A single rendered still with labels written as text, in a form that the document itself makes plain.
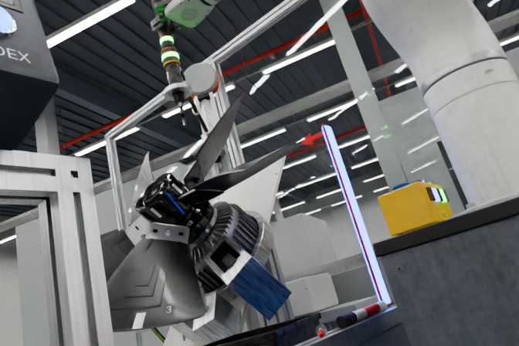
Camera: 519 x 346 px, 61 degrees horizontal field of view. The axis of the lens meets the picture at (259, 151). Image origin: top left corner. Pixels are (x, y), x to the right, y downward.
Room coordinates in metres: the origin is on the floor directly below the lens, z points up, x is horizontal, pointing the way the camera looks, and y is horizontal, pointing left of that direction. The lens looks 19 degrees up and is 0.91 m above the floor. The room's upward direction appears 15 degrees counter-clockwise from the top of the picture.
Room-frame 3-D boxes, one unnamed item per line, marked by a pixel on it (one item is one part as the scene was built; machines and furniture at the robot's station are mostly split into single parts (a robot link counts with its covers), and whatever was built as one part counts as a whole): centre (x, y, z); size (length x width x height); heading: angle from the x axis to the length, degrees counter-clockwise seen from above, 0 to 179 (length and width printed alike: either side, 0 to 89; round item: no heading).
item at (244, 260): (0.96, 0.10, 0.98); 0.20 x 0.16 x 0.20; 146
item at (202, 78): (1.69, 0.17, 1.88); 0.17 x 0.15 x 0.16; 56
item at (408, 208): (1.01, -0.31, 1.02); 0.16 x 0.10 x 0.11; 146
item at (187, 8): (0.91, 0.07, 1.65); 0.11 x 0.10 x 0.07; 56
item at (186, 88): (0.98, 0.16, 1.50); 0.09 x 0.07 x 0.10; 1
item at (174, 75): (0.97, 0.16, 1.65); 0.04 x 0.04 x 0.46
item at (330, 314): (1.49, -0.06, 0.84); 0.36 x 0.24 x 0.03; 56
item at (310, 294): (1.55, -0.01, 0.91); 0.17 x 0.16 x 0.11; 146
